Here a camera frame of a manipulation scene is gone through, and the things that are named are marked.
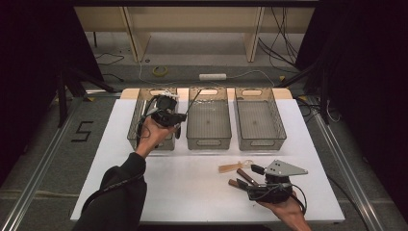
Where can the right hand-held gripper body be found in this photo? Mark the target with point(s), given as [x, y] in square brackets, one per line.
[285, 168]

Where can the person's right hand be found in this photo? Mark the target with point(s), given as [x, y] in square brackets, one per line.
[290, 210]

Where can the black curtain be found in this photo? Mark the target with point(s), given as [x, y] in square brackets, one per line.
[369, 80]
[29, 64]

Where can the wooden spoon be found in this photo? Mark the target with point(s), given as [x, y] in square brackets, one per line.
[226, 168]

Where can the yellow tape roll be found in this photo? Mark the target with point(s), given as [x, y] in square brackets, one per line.
[155, 71]

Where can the person's left hand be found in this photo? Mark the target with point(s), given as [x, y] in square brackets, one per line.
[152, 136]

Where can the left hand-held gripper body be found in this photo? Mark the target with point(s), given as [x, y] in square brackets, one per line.
[165, 110]

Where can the white power strip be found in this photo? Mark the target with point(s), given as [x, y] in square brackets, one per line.
[212, 77]

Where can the grey translucent plastic bin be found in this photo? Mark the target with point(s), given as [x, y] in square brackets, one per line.
[258, 122]
[133, 128]
[208, 122]

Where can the black stand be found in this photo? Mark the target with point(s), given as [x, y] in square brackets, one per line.
[62, 96]
[324, 106]

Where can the beige wooden desk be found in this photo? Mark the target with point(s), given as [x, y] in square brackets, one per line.
[192, 19]

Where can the person's dark clothing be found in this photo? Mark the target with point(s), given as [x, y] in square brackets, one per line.
[205, 228]

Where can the aluminium floor rail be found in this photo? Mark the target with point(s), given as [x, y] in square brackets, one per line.
[351, 179]
[40, 166]
[102, 93]

